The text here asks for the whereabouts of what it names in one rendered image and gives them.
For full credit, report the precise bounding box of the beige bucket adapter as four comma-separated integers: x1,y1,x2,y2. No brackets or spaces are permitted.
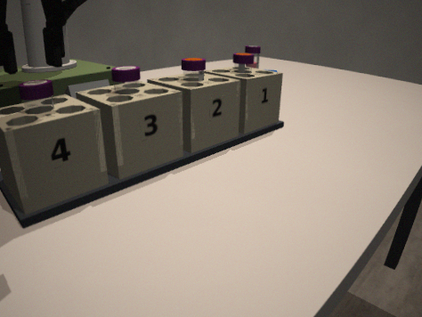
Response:
76,81,183,180
147,73,240,153
204,67,283,134
0,94,109,215

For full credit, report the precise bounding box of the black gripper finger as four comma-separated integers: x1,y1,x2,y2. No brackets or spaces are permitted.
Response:
0,0,18,75
41,0,87,68

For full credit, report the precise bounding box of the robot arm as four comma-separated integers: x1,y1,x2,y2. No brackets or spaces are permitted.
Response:
20,0,77,73

